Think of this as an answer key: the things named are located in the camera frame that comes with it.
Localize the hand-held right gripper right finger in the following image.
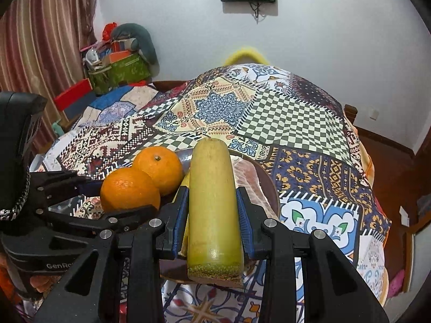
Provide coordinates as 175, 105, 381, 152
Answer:
236, 187, 391, 323

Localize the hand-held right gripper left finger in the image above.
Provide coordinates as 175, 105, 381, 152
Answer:
34, 185, 191, 323

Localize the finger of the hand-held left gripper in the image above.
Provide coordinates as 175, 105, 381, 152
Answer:
30, 171, 102, 206
45, 205, 159, 235

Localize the large orange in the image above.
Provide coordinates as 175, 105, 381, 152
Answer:
100, 167, 161, 214
132, 146, 184, 197

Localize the peeled pomelo segment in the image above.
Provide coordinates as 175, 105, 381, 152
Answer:
232, 160, 270, 213

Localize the purple plate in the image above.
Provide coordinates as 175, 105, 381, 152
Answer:
76, 148, 280, 282

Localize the red and blue box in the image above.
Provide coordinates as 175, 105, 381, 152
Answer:
54, 78, 94, 122

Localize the blue patchwork quilt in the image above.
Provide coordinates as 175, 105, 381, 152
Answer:
67, 86, 159, 132

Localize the striped brown curtain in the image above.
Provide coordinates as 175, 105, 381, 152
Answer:
0, 0, 102, 149

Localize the patchwork tablecloth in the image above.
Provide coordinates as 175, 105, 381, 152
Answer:
29, 63, 393, 323

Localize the green storage bag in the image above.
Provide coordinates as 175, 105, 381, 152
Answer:
88, 52, 151, 95

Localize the red plastic bag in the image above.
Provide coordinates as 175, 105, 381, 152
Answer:
103, 22, 118, 41

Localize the grey pillow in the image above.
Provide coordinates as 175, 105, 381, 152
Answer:
110, 23, 159, 75

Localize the pink cloth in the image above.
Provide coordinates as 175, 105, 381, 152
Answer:
387, 268, 405, 297

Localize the braided wrist cord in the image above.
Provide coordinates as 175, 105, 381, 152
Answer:
0, 168, 32, 222

